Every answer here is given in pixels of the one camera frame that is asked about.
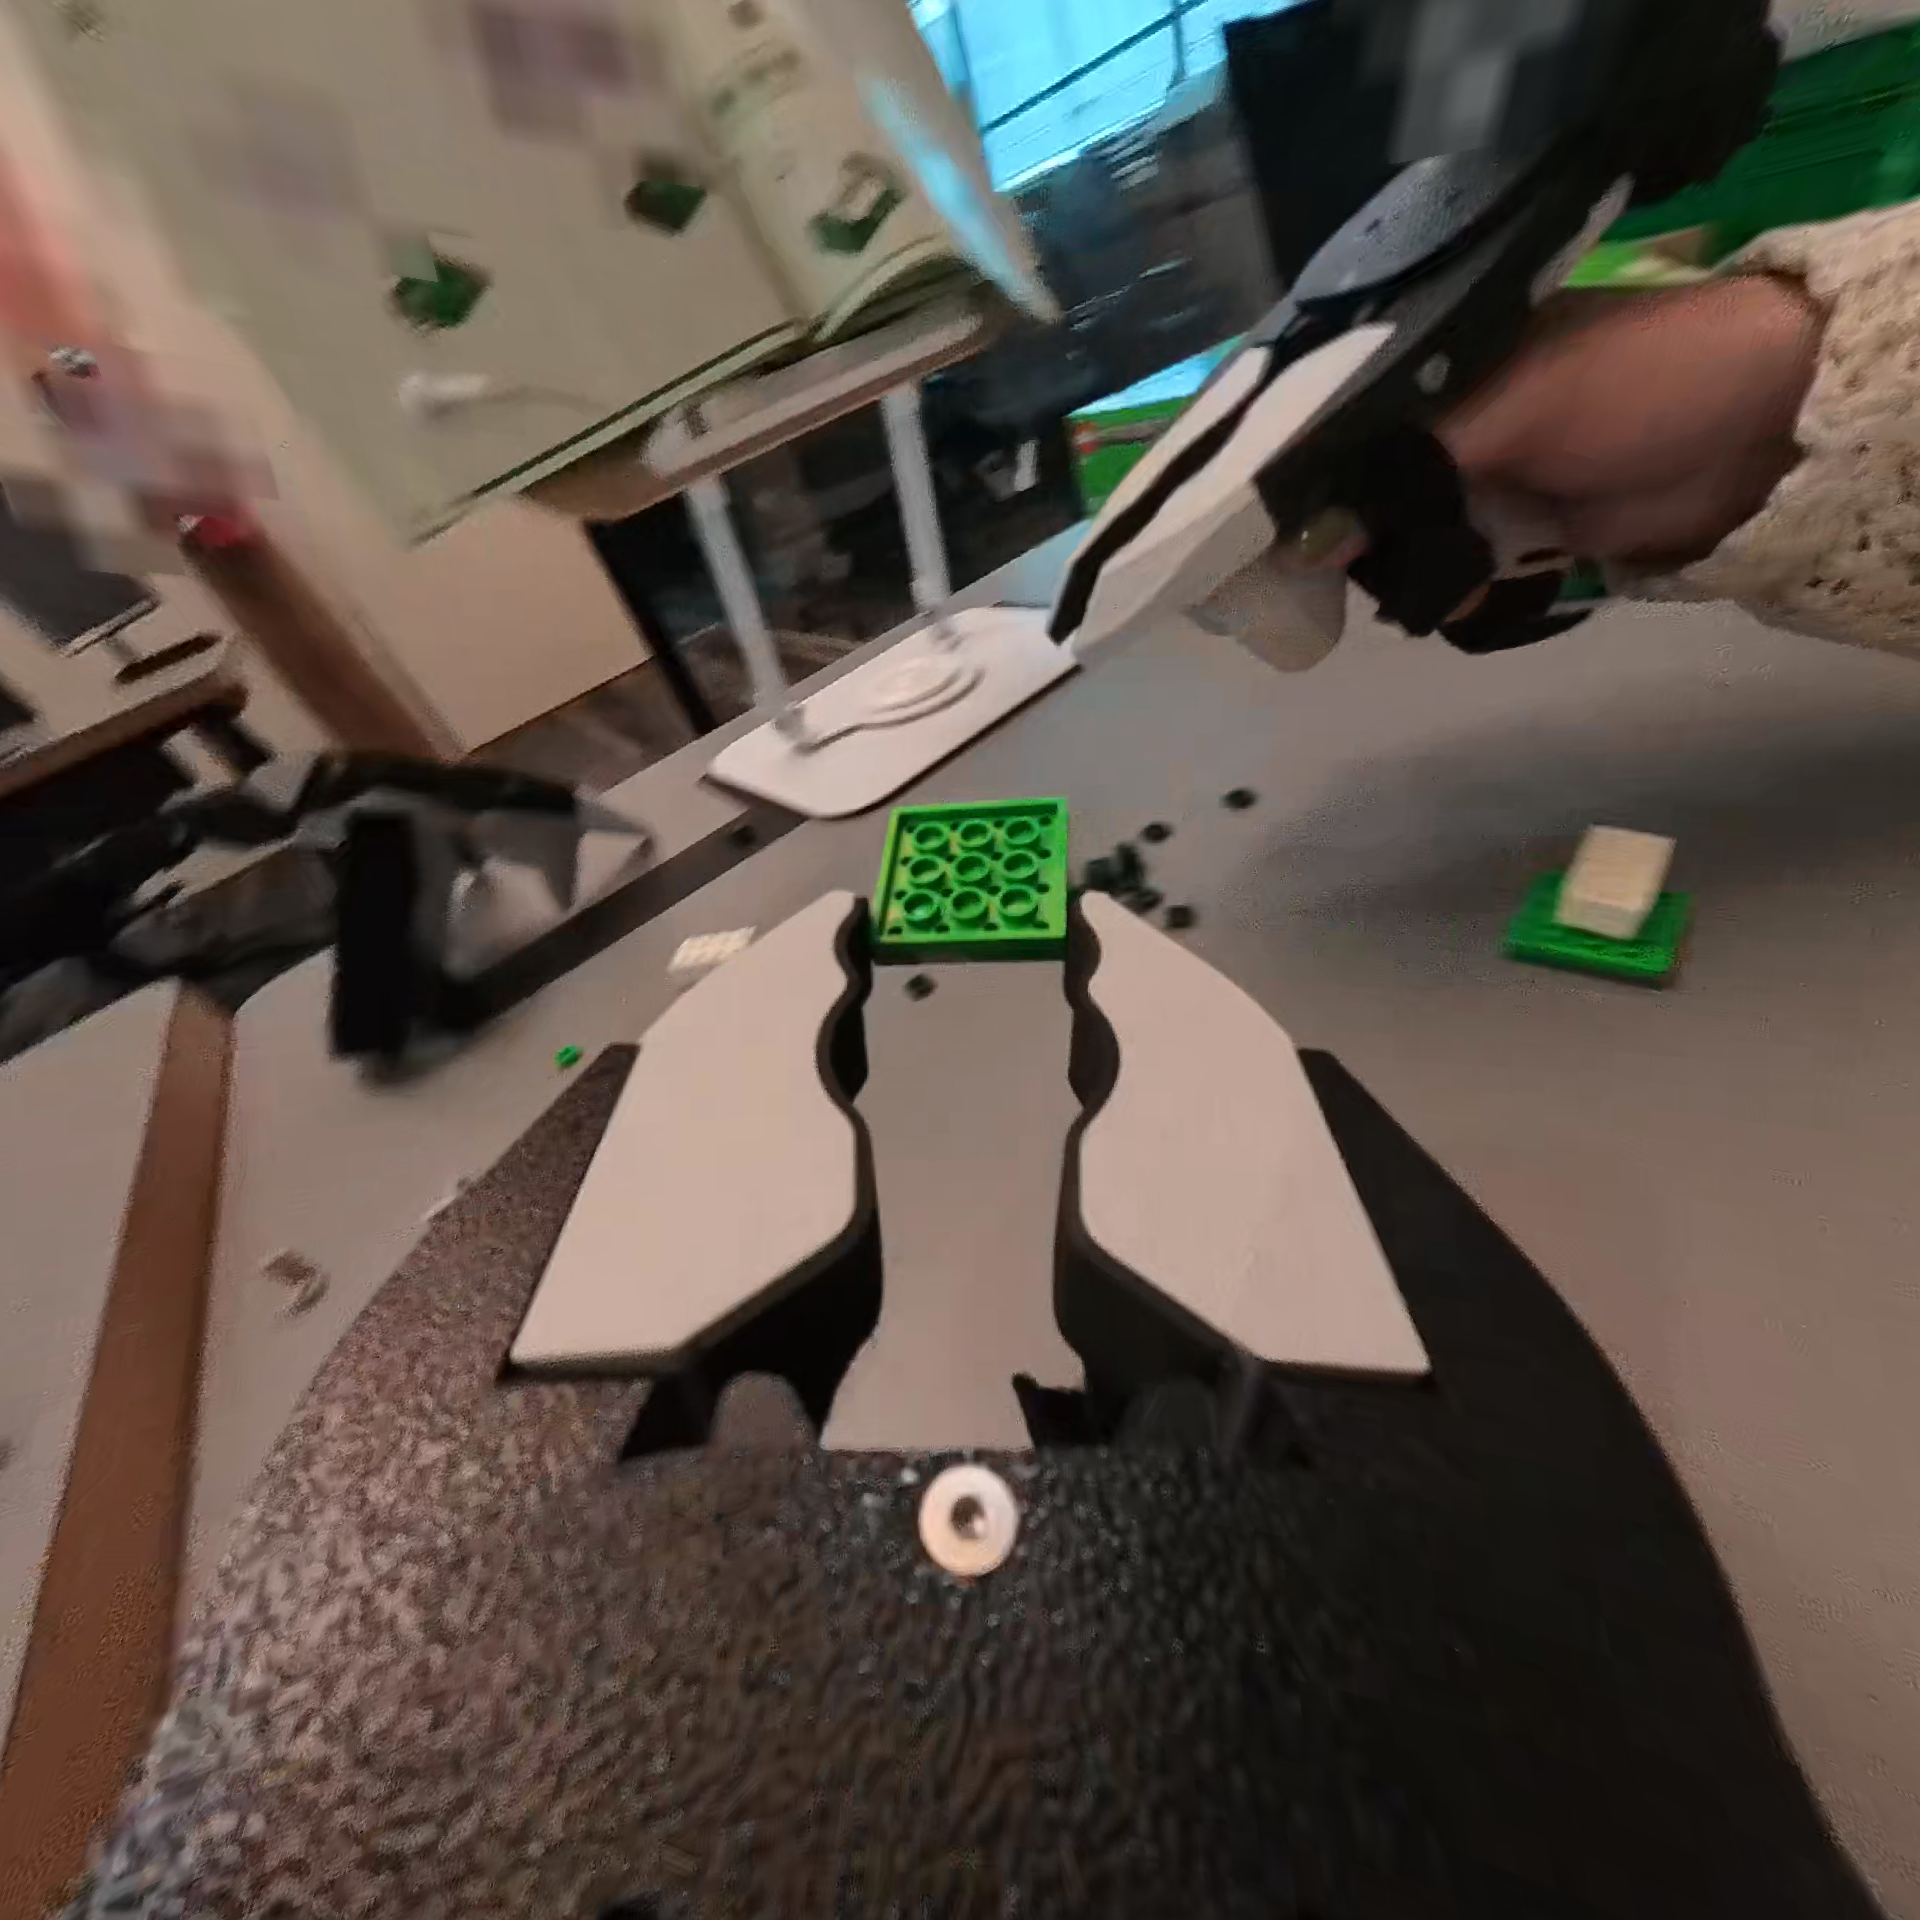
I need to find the person's right hand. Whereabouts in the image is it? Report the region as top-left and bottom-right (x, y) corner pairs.
(1296, 276), (1829, 578)

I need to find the white book stand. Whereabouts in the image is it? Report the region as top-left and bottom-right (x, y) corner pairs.
(404, 293), (1082, 823)

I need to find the large paned window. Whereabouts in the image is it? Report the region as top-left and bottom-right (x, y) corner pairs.
(915, 0), (1232, 185)

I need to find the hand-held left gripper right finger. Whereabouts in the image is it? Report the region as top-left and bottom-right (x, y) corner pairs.
(1057, 886), (1435, 1453)

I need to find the green lego panel with studs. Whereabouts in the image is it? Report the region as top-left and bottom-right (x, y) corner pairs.
(1505, 877), (1694, 990)

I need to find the spare hand-held gripper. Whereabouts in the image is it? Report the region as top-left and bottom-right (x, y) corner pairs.
(0, 750), (654, 1081)

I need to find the green plastic crate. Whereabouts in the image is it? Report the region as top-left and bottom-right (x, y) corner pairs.
(1560, 45), (1920, 289)

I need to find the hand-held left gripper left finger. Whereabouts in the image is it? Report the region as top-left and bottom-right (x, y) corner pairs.
(508, 886), (880, 1449)

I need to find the group of black office chairs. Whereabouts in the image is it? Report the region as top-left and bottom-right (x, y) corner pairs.
(915, 135), (1291, 601)

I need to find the black partition panel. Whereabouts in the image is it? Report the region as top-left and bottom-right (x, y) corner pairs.
(1222, 12), (1360, 362)

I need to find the lego instruction booklet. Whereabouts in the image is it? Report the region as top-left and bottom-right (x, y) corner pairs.
(195, 0), (1059, 542)

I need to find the pile of dark green pieces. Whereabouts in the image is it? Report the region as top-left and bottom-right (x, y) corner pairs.
(900, 787), (1259, 999)

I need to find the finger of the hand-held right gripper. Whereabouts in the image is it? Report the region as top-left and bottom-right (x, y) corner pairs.
(1068, 497), (1284, 665)
(1048, 306), (1404, 639)

